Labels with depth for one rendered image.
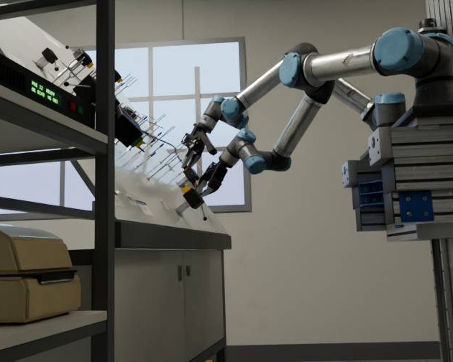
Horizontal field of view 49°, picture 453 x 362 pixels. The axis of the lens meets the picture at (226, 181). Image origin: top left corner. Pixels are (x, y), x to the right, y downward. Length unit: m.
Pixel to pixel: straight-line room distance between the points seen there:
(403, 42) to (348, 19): 2.77
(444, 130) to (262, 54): 2.70
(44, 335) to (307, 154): 3.08
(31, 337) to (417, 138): 1.09
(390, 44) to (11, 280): 1.11
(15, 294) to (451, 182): 1.12
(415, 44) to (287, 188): 2.46
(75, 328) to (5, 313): 0.14
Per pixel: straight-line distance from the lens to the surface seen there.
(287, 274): 3.74
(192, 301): 1.89
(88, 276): 1.28
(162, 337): 1.61
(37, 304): 1.00
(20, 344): 0.92
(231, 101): 2.04
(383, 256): 3.84
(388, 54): 1.47
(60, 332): 1.01
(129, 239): 1.28
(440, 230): 1.60
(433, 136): 1.49
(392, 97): 2.04
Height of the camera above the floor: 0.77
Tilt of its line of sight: 9 degrees up
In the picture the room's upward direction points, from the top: 2 degrees counter-clockwise
